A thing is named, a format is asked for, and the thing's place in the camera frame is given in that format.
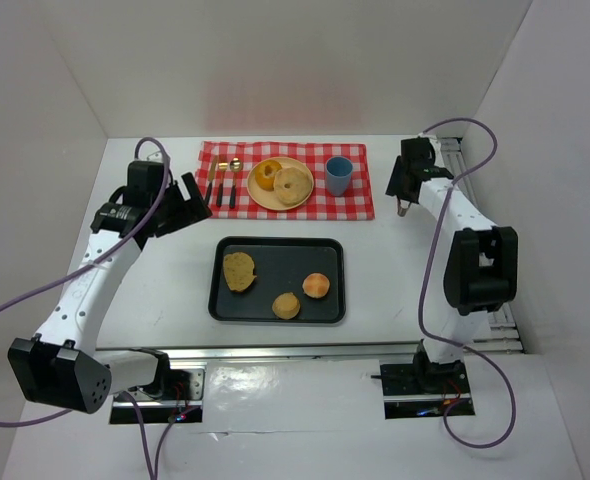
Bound metal tongs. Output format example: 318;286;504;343
397;199;412;217

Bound orange glazed donut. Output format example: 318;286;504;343
254;159;282;191

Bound large pale bagel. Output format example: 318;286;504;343
273;167;312;206

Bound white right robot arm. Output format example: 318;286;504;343
386;136;518;369

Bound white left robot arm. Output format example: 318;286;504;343
8;160;211;414

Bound flat seeded bread slice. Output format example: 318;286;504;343
223;252;256;293

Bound beige round plate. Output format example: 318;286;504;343
246;157;315;211

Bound blue cup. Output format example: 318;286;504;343
325;156;353;197

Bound black baking tray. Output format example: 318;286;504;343
208;236;346;325

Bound small tan muffin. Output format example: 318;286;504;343
272;292;300;320

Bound small round bun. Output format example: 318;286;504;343
302;272;330;299

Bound gold knife black handle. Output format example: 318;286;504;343
204;155;219;205

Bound gold fork black handle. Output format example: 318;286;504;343
216;156;229;208

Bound gold spoon black handle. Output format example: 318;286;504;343
229;157;243;209

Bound aluminium front rail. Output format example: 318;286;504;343
89;341;426;362

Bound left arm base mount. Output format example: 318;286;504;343
128;366;206;425

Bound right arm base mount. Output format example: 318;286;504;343
370;351;475;420

